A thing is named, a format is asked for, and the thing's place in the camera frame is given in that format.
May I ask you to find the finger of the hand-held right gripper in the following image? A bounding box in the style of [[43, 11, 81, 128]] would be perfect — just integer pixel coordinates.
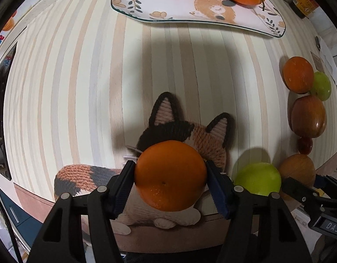
[[315, 174, 337, 198], [282, 177, 323, 212]]

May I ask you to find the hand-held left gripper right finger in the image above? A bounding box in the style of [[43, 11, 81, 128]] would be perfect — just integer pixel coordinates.
[[205, 160, 312, 263]]

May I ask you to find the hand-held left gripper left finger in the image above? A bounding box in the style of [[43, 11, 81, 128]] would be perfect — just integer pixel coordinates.
[[26, 160, 136, 263]]

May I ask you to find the brown pear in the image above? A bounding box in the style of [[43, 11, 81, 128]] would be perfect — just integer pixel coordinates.
[[291, 95, 327, 139], [279, 154, 316, 189]]

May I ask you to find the green apple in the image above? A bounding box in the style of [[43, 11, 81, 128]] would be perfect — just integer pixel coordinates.
[[309, 72, 332, 101], [233, 163, 282, 196]]

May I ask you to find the small red tomato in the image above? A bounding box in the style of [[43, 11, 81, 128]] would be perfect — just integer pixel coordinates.
[[298, 136, 313, 155]]

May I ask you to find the reddish brown round fruit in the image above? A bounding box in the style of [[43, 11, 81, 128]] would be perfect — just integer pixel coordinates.
[[283, 56, 314, 94]]

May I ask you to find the oval floral ceramic plate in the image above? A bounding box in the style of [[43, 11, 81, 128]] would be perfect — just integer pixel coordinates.
[[111, 0, 286, 38]]

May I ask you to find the striped mat with cat print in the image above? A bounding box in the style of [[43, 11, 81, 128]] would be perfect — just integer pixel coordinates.
[[3, 0, 337, 254]]

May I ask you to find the blue cabinet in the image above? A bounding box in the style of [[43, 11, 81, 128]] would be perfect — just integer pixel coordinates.
[[0, 181, 32, 252]]

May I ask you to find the small brown card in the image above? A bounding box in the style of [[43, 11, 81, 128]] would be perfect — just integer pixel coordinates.
[[311, 52, 325, 72]]

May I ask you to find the white paper sheet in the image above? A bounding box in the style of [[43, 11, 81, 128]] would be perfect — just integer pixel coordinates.
[[319, 36, 337, 85]]

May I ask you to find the dark soy sauce bottle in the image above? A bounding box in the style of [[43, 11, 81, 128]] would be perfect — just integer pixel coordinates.
[[291, 0, 321, 19]]

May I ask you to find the colourful wall sticker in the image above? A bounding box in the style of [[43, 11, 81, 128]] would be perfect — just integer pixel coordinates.
[[0, 9, 18, 58]]

